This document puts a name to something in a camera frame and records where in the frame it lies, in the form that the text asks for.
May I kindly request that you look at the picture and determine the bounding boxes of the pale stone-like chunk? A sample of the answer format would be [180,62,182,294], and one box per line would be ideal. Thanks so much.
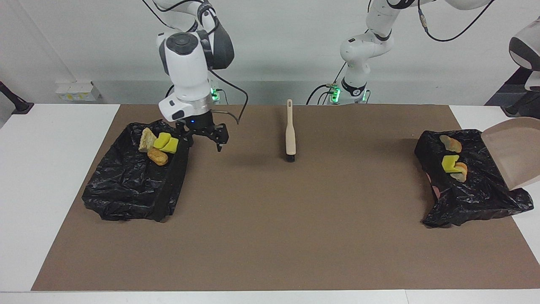
[139,128,157,152]

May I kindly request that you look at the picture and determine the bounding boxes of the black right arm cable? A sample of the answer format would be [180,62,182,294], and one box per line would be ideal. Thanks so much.
[141,0,249,125]

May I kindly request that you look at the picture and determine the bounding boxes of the black base cable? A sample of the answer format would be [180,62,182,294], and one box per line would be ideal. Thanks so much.
[307,84,338,105]

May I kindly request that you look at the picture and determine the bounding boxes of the brown bread roll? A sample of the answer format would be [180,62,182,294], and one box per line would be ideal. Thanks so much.
[148,148,169,166]

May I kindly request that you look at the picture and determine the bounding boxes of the beige hand brush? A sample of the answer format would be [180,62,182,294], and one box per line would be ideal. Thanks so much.
[285,99,297,163]

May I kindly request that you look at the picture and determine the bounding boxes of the brown table mat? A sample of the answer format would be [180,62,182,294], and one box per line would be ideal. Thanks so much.
[31,104,540,292]

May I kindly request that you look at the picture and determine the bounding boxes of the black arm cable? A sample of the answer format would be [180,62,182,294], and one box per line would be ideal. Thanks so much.
[416,0,496,43]
[141,0,249,125]

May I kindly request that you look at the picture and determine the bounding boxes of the black bag lined bin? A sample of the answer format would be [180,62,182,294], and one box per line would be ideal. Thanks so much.
[414,129,535,228]
[81,119,190,223]

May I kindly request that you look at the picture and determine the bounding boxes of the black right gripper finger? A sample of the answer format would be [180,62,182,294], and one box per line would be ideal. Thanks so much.
[175,125,195,147]
[211,123,229,152]

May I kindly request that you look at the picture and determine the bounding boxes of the black stand foot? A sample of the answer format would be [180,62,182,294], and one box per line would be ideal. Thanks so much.
[505,91,540,117]
[0,81,34,115]

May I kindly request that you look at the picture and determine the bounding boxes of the pink plastic bin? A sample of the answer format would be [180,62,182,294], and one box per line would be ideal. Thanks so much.
[427,171,442,199]

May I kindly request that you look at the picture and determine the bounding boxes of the large yellow sponge piece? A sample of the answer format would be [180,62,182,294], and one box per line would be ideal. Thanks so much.
[441,155,460,174]

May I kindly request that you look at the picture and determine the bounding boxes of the small tan bread chunk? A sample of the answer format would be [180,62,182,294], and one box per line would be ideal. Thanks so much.
[440,135,463,153]

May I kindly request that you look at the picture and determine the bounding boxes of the beige plastic dustpan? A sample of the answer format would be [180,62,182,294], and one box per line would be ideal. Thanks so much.
[481,117,540,191]

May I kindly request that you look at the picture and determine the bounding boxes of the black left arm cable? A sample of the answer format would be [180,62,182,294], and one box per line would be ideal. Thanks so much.
[416,0,496,43]

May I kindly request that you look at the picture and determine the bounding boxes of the white wall socket box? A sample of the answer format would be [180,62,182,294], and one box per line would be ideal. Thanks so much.
[56,81,102,102]

